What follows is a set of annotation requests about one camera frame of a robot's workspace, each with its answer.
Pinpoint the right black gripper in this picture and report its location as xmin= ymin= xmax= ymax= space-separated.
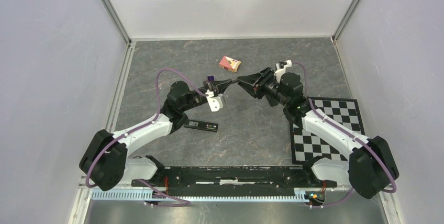
xmin=237 ymin=66 xmax=290 ymax=107

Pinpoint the black remote control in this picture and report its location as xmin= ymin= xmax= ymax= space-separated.
xmin=183 ymin=119 xmax=218 ymax=132

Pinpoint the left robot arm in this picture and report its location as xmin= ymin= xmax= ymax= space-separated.
xmin=79 ymin=79 xmax=235 ymax=191

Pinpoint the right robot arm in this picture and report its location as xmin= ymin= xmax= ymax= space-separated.
xmin=237 ymin=68 xmax=399 ymax=199

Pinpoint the red white small box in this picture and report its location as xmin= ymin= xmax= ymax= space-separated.
xmin=218 ymin=56 xmax=241 ymax=73

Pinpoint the checkerboard calibration board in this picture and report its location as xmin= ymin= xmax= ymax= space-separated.
xmin=288 ymin=96 xmax=367 ymax=166

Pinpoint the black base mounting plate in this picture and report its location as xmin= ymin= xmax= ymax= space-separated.
xmin=148 ymin=166 xmax=337 ymax=197

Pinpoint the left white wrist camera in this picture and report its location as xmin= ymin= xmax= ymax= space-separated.
xmin=205 ymin=89 xmax=224 ymax=112

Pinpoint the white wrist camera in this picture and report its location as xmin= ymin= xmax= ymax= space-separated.
xmin=274 ymin=60 xmax=292 ymax=76
xmin=205 ymin=89 xmax=224 ymax=112

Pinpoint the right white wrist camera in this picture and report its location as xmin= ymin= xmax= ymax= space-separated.
xmin=274 ymin=60 xmax=292 ymax=76

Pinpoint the white slotted cable duct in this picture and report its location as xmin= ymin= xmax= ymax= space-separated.
xmin=91 ymin=189 xmax=309 ymax=203

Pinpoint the left aluminium corner post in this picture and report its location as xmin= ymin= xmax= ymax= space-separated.
xmin=100 ymin=0 xmax=132 ymax=45

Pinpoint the aluminium corner post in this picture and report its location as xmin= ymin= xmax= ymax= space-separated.
xmin=331 ymin=0 xmax=361 ymax=45
xmin=100 ymin=0 xmax=132 ymax=45

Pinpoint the right aluminium corner post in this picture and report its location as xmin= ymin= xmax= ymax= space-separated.
xmin=331 ymin=0 xmax=361 ymax=45

